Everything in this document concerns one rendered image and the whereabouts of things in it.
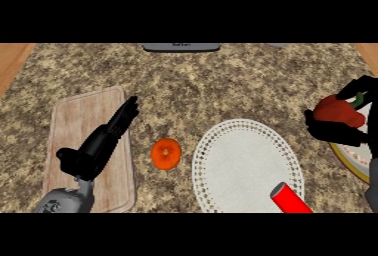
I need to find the pale wooden cutting board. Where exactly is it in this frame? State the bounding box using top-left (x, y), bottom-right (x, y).
top-left (41, 85), bottom-right (137, 214)

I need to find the orange round fruit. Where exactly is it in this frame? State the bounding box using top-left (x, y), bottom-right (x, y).
top-left (149, 137), bottom-right (183, 171)

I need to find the dark grey appliance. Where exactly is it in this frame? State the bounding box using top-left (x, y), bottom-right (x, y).
top-left (141, 42), bottom-right (223, 54)

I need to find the red bell pepper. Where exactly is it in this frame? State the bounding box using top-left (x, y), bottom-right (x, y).
top-left (311, 91), bottom-right (369, 129)

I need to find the white bowl with gold rim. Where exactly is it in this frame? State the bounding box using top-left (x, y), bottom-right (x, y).
top-left (327, 101), bottom-right (373, 186)

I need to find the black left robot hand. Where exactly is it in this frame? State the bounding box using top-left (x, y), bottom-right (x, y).
top-left (54, 95), bottom-right (140, 182)

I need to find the white oval lace placemat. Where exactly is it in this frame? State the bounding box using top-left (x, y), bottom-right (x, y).
top-left (190, 118), bottom-right (305, 214)

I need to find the red can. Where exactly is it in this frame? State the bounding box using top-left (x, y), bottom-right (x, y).
top-left (268, 181), bottom-right (314, 214)

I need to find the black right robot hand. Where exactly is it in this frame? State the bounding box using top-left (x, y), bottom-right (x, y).
top-left (302, 74), bottom-right (378, 148)

